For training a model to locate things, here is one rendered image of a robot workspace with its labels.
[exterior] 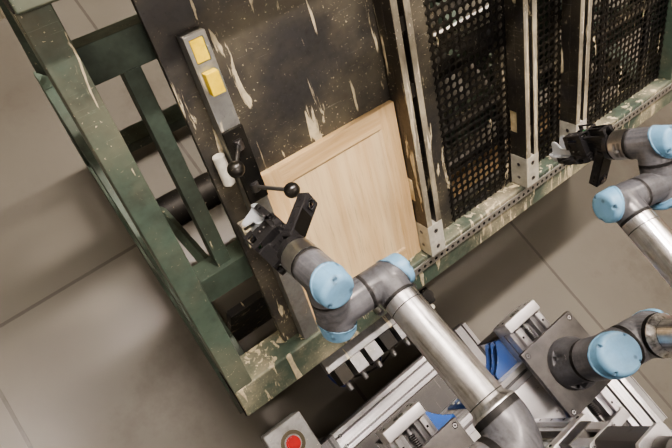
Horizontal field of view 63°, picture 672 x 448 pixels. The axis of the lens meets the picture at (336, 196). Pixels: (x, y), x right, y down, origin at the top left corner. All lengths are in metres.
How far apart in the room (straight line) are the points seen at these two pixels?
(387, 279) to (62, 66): 0.72
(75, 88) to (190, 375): 1.70
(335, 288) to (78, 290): 1.88
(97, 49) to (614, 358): 1.41
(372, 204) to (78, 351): 1.56
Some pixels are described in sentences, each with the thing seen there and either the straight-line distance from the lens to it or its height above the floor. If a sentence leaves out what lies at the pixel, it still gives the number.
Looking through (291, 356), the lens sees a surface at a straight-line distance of 1.69.
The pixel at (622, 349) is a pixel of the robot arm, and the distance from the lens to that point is 1.63.
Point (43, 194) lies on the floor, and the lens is 2.93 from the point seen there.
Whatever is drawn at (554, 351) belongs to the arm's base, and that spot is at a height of 1.07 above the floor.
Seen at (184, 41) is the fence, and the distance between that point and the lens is 1.17.
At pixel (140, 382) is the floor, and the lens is 2.61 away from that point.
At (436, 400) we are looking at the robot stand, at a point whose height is 0.21.
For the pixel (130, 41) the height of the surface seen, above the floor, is 1.62.
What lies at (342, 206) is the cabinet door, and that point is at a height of 1.16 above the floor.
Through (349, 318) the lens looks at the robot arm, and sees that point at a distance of 1.08.
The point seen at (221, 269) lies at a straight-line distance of 1.50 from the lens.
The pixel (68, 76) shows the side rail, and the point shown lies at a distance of 1.11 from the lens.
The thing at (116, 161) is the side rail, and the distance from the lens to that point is 1.18.
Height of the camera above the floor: 2.57
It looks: 65 degrees down
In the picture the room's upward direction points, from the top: 23 degrees clockwise
